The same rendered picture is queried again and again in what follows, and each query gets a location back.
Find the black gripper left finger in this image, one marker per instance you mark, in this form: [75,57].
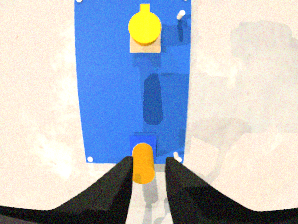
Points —
[104,202]

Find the blue rectangular board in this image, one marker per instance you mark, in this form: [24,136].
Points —
[132,68]

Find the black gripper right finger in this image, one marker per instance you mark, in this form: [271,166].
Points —
[193,201]

